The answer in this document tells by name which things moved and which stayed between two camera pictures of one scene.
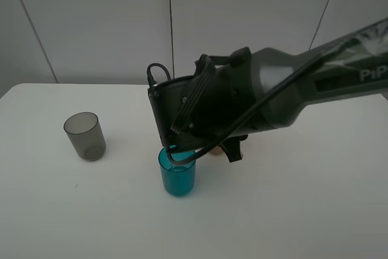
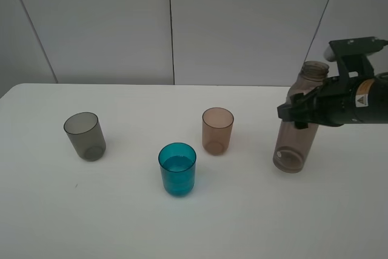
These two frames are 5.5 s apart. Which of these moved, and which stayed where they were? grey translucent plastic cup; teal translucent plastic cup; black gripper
Moved: black gripper
Stayed: teal translucent plastic cup; grey translucent plastic cup
